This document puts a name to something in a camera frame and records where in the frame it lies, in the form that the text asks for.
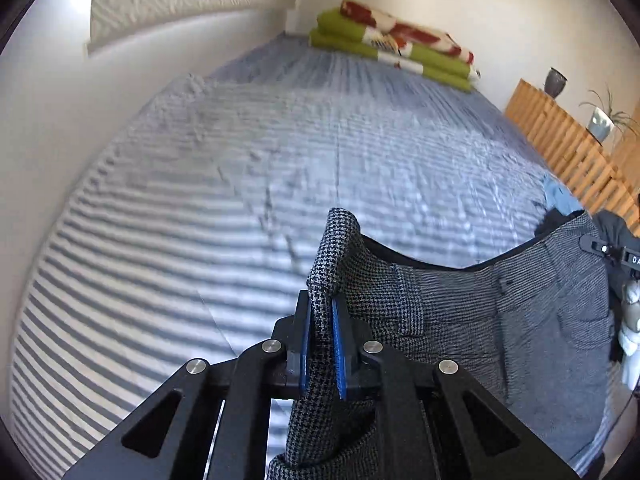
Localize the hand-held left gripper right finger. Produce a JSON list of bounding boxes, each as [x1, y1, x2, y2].
[[331, 297, 581, 480]]

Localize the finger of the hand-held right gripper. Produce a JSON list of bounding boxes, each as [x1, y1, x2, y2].
[[580, 239, 618, 262]]

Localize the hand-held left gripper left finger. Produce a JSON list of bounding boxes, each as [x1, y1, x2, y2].
[[60, 290, 313, 480]]

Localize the grey houndstooth pants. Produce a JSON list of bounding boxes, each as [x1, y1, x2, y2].
[[267, 207, 613, 480]]

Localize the dark blue-grey jacket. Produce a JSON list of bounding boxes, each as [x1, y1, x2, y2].
[[595, 210, 640, 251]]

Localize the black garment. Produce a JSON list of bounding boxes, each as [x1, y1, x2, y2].
[[534, 209, 568, 237]]

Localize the light blue cloth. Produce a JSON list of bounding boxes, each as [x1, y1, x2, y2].
[[542, 175, 583, 216]]

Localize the wooden slatted rack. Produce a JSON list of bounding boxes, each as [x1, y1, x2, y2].
[[504, 78, 640, 238]]

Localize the potted spider plant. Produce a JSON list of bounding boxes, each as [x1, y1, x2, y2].
[[579, 85, 640, 143]]

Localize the dark ceramic vase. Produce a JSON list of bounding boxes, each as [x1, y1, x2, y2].
[[544, 67, 569, 99]]

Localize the striped blue-white bed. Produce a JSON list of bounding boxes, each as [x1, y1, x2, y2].
[[10, 30, 586, 480]]

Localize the red patterned folded blanket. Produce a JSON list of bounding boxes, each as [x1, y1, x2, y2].
[[340, 0, 475, 66]]

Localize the green folded blanket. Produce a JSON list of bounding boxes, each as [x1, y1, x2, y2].
[[308, 7, 482, 93]]

